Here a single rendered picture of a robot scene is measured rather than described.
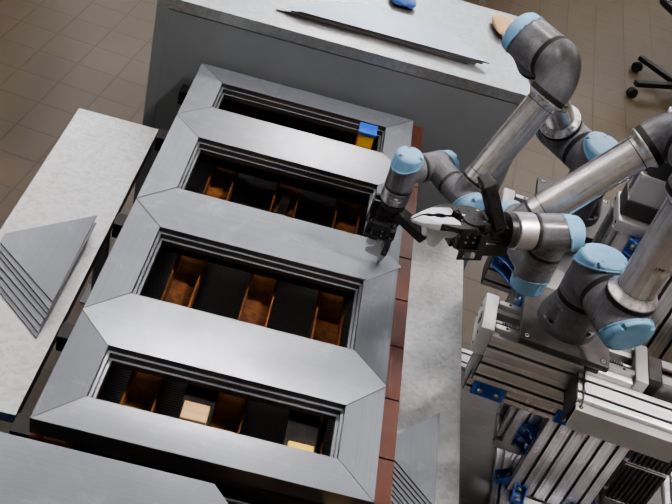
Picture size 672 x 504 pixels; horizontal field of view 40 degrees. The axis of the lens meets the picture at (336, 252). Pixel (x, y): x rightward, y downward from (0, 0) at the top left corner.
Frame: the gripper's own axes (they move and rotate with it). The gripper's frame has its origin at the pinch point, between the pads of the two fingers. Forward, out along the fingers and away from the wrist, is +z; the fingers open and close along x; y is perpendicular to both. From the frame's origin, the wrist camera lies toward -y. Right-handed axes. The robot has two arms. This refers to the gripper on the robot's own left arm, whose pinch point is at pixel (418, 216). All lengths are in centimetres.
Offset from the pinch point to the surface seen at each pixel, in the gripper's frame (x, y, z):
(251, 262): 62, 55, 13
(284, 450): -1, 60, 16
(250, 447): 0, 60, 23
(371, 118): 130, 42, -37
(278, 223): 74, 50, 4
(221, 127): 118, 44, 15
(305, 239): 68, 51, -2
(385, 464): -3, 64, -8
